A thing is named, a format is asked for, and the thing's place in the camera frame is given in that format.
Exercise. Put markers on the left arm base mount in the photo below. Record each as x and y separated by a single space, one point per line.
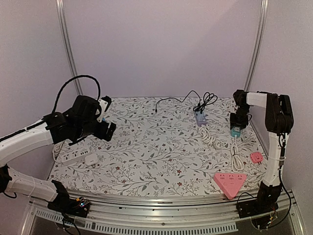
64 204

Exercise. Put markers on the purple power strip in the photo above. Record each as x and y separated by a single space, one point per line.
200 118

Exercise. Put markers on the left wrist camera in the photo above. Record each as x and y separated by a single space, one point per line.
104 102

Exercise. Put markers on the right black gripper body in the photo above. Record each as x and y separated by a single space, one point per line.
237 122

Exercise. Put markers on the teal power strip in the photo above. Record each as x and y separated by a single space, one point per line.
235 132

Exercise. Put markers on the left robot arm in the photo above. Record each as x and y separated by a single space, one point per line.
85 118

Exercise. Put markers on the pink triangular power strip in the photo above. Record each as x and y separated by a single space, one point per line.
229 183

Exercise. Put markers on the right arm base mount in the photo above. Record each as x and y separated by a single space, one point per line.
256 208

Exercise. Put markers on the white power strip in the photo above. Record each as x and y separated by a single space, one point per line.
75 156

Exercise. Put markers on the right aluminium frame post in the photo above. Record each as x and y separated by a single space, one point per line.
257 44

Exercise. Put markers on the aluminium front rail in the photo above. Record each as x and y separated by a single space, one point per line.
192 215

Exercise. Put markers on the aluminium frame post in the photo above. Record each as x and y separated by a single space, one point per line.
257 44
65 36

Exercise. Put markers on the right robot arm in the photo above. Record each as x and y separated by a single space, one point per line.
278 122

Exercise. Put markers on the white charger adapter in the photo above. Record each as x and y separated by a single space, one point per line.
91 159

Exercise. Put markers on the small pink square adapter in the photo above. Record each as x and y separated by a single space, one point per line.
256 157

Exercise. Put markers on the left aluminium frame post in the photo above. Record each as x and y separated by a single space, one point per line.
65 36

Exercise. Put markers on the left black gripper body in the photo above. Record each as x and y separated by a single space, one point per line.
101 133

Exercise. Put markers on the floral table mat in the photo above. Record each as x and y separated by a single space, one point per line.
156 150

